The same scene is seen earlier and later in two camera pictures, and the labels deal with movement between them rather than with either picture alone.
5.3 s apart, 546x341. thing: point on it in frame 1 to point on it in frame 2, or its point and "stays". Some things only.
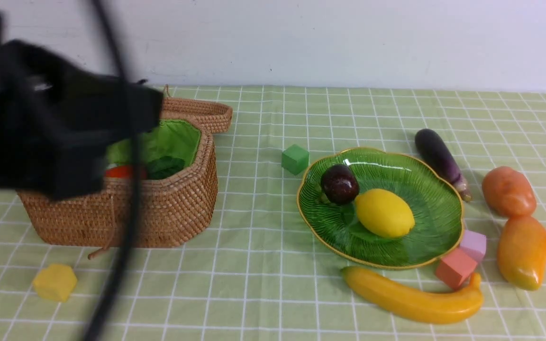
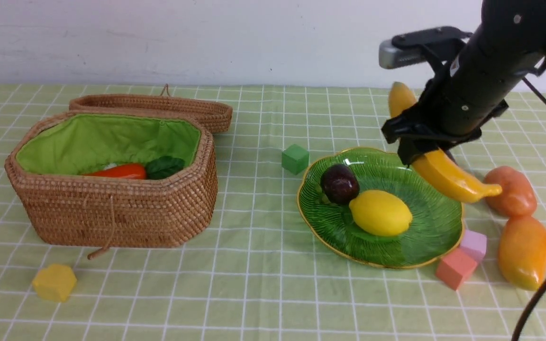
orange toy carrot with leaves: x=158 y=168 stays
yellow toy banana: x=446 y=307 to x=432 y=166
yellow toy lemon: x=385 y=213 stays
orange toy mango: x=523 y=249 stays
